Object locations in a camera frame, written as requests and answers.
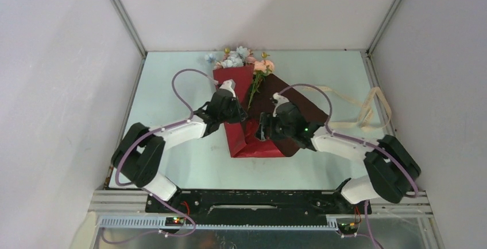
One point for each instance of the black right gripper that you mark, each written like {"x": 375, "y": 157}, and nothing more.
{"x": 267, "y": 121}

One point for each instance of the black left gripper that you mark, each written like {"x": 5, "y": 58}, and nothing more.
{"x": 240, "y": 115}

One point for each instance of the red wrapping paper sheet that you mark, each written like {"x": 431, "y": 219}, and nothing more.
{"x": 241, "y": 137}

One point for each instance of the pink rose stem with blue bud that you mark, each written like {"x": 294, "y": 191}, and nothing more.
{"x": 210, "y": 58}

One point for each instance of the blue flower stem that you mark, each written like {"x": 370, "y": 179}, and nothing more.
{"x": 238, "y": 57}

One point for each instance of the peach rose stem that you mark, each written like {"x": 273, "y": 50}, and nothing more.
{"x": 261, "y": 69}

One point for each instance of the cream ribbon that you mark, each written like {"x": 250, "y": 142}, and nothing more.
{"x": 364, "y": 119}

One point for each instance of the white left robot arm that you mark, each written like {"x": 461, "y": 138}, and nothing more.
{"x": 137, "y": 158}

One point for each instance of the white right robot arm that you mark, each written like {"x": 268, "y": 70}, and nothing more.
{"x": 391, "y": 170}

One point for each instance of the left circuit board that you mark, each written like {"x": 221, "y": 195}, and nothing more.
{"x": 174, "y": 221}

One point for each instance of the circuit board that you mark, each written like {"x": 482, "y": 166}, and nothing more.
{"x": 174, "y": 221}
{"x": 348, "y": 230}

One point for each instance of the right circuit board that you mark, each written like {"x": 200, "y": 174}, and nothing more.
{"x": 348, "y": 230}

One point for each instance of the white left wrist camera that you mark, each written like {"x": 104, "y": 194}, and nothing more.
{"x": 229, "y": 85}

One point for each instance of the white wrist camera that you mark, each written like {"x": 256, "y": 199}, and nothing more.
{"x": 278, "y": 100}
{"x": 229, "y": 85}

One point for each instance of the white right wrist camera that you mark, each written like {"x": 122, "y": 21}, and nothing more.
{"x": 278, "y": 100}

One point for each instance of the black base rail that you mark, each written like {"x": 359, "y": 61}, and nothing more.
{"x": 282, "y": 208}

